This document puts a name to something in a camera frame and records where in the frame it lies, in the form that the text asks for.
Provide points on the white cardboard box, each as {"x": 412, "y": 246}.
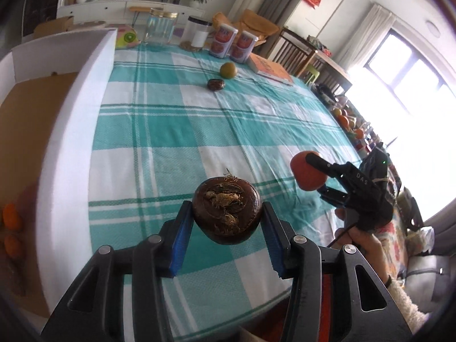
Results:
{"x": 71, "y": 131}

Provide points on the wooden chair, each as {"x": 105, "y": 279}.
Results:
{"x": 295, "y": 50}

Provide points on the yellow cushion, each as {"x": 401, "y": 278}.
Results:
{"x": 249, "y": 25}

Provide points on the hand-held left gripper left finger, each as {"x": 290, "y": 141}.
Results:
{"x": 180, "y": 242}

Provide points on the wooden side table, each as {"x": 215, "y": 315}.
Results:
{"x": 139, "y": 9}

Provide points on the yellow green round citrus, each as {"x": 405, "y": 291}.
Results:
{"x": 228, "y": 69}

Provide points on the large bright window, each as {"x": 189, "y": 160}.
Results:
{"x": 409, "y": 96}

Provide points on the green plastic stool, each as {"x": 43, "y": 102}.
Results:
{"x": 312, "y": 73}

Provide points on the plastic jar with black lid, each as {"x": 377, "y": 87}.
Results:
{"x": 196, "y": 34}

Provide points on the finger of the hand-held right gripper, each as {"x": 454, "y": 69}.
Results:
{"x": 327, "y": 167}
{"x": 335, "y": 196}

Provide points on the white low cabinet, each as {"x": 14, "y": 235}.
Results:
{"x": 107, "y": 9}

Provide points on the orange tangerine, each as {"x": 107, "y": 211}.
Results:
{"x": 13, "y": 246}
{"x": 306, "y": 174}
{"x": 12, "y": 217}

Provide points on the large brown water chestnut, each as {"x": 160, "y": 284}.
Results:
{"x": 228, "y": 210}

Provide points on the red label tin can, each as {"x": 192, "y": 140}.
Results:
{"x": 222, "y": 41}
{"x": 243, "y": 45}

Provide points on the brown cardboard box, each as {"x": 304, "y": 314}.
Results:
{"x": 53, "y": 26}

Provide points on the white sheer curtain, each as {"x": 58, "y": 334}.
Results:
{"x": 370, "y": 32}

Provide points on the orange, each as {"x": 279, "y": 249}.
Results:
{"x": 359, "y": 134}
{"x": 344, "y": 121}

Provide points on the teal checked tablecloth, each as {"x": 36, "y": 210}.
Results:
{"x": 142, "y": 149}

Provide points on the orange cover book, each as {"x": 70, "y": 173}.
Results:
{"x": 272, "y": 69}

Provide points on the kiwi print bag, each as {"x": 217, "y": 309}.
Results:
{"x": 126, "y": 37}

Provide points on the person's right hand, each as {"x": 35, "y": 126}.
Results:
{"x": 367, "y": 247}

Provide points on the grey sofa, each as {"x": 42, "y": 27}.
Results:
{"x": 431, "y": 285}

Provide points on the glass jar with gold lid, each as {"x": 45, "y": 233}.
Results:
{"x": 160, "y": 26}

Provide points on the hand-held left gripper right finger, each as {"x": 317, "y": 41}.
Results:
{"x": 276, "y": 247}

